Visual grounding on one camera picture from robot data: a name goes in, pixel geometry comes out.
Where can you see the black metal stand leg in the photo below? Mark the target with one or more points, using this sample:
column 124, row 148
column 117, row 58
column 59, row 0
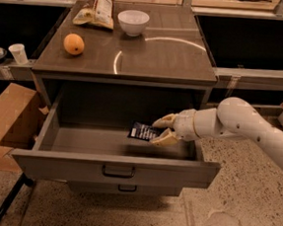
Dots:
column 22, row 180

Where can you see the chip bag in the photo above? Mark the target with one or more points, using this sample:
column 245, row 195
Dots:
column 95, row 13

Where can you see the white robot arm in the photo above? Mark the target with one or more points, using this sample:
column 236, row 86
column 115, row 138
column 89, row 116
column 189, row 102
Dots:
column 232, row 118

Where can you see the dark blue rxbar wrapper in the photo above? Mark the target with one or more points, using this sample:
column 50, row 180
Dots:
column 143, row 131

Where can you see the orange fruit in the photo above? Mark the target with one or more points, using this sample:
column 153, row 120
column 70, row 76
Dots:
column 73, row 44

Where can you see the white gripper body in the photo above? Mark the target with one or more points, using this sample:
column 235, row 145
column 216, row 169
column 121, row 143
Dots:
column 184, row 125

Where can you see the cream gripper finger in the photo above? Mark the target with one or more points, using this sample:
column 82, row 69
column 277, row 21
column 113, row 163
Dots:
column 166, row 121
column 166, row 138

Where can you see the grey open top drawer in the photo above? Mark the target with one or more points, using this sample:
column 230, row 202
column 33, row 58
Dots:
column 84, row 139

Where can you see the white paper cup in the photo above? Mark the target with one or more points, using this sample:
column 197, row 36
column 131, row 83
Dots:
column 18, row 52

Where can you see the grey lower drawer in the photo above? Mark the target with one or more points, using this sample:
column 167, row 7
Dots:
column 121, row 189

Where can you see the grey drawer cabinet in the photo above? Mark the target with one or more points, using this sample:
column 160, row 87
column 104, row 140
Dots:
column 170, row 52

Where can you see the white bowl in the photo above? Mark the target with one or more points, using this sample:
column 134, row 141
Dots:
column 132, row 22

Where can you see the brown cardboard box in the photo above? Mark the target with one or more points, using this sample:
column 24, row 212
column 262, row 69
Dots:
column 21, row 118

